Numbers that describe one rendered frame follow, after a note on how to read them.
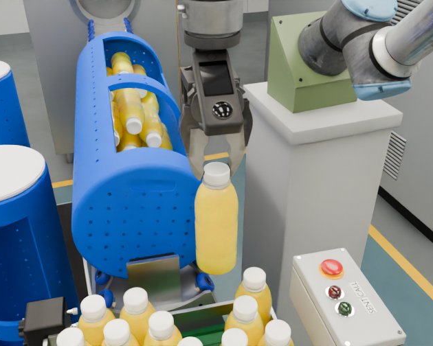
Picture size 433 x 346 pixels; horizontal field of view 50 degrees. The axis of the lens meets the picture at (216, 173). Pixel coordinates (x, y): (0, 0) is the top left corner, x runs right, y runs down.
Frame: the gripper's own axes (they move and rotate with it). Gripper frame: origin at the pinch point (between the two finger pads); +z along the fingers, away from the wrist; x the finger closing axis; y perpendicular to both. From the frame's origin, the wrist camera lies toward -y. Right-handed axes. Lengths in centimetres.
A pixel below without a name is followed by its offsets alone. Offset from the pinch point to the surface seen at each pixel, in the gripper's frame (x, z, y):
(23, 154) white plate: 38, 27, 62
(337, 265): -20.0, 19.2, -4.0
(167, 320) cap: 9.5, 21.9, -6.3
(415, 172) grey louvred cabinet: -138, 98, 123
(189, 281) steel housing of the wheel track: 2.3, 37.6, 16.1
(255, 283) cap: -6.3, 22.2, -2.0
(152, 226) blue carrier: 9.0, 20.9, 15.9
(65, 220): 45, 115, 148
